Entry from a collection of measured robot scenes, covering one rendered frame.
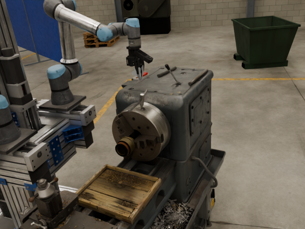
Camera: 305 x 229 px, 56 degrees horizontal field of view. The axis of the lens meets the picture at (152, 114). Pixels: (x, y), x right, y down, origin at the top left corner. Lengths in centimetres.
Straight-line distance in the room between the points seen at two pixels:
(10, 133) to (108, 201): 60
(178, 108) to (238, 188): 153
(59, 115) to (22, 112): 27
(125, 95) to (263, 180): 181
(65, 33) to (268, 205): 213
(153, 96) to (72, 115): 58
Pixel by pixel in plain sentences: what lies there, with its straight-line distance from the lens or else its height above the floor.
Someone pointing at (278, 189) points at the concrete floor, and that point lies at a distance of 300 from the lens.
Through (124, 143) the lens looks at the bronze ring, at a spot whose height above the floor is 112.
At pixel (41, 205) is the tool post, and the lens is 128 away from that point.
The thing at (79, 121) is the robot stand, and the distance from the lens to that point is 193.
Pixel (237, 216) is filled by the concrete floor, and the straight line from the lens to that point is 266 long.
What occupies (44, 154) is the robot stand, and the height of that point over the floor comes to 107.
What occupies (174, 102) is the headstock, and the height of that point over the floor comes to 124.
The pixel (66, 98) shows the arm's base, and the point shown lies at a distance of 195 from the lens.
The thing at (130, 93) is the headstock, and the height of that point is 125.
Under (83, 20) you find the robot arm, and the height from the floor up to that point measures 168.
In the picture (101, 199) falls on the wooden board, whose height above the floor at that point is 89.
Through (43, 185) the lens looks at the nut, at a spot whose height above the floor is 116.
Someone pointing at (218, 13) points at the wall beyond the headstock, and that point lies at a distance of 1150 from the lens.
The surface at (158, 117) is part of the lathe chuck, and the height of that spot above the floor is 119.
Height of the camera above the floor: 186
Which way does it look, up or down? 25 degrees down
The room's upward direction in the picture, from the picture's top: 5 degrees counter-clockwise
